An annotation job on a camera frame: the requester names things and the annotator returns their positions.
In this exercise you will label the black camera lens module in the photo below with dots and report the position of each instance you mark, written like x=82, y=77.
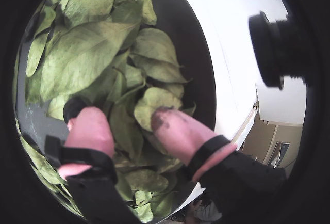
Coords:
x=268, y=48

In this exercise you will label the curled pale green leaf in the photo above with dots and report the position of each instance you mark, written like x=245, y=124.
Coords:
x=148, y=9

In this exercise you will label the veined green leaf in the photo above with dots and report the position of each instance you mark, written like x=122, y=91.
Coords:
x=42, y=163

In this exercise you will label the flat green leaf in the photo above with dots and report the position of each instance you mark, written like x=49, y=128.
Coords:
x=147, y=180

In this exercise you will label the framed picture on wall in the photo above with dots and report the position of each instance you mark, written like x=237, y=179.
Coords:
x=282, y=153

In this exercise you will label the pointed green leaf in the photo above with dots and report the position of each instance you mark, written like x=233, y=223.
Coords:
x=159, y=70

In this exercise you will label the small pale green leaf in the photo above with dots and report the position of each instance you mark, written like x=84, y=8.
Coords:
x=56, y=107

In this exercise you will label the narrow green leaf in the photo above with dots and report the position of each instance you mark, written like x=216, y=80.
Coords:
x=35, y=53

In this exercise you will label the dark folded green leaf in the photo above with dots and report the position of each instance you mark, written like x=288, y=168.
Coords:
x=126, y=131

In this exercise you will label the very large green leaf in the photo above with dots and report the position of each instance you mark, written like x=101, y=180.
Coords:
x=82, y=53

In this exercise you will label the heart-shaped green leaf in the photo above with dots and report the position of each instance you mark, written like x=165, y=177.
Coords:
x=152, y=104

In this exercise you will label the broad green leaf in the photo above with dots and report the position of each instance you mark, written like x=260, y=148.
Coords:
x=154, y=44

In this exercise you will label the pink-tipped black gripper finger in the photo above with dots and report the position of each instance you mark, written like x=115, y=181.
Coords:
x=206, y=151
x=87, y=157

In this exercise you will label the white bowl with dark inside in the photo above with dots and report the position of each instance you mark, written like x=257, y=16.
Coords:
x=227, y=40

